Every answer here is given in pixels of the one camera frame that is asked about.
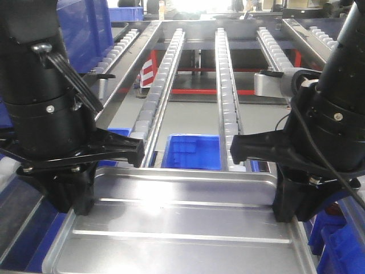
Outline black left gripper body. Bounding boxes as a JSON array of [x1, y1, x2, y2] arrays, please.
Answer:
[[1, 128, 144, 215]]

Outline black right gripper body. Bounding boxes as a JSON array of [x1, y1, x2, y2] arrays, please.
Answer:
[[230, 130, 349, 222]]

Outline silver ribbed metal tray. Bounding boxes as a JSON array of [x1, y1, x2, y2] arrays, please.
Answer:
[[42, 167, 317, 273]]

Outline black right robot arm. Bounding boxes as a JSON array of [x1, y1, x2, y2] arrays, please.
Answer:
[[230, 1, 364, 222]]

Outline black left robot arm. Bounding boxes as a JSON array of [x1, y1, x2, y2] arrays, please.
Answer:
[[1, 1, 144, 215]]

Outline white roller track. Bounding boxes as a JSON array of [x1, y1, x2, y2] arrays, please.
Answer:
[[130, 28, 185, 168], [257, 27, 294, 72], [214, 27, 246, 172]]

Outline blue bin under rollers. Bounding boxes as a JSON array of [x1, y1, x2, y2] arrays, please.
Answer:
[[161, 134, 221, 171]]

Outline red white striped sign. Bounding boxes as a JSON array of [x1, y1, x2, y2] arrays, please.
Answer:
[[140, 59, 157, 88]]

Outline large blue plastic crate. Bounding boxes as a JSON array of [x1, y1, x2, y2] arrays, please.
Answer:
[[57, 0, 113, 73]]

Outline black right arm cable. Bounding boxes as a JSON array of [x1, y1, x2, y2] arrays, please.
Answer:
[[275, 70, 365, 212]]

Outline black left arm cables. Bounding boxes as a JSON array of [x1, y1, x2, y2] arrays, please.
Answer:
[[31, 42, 104, 112]]

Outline red steel frame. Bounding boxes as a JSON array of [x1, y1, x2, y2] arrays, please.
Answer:
[[115, 49, 302, 96]]

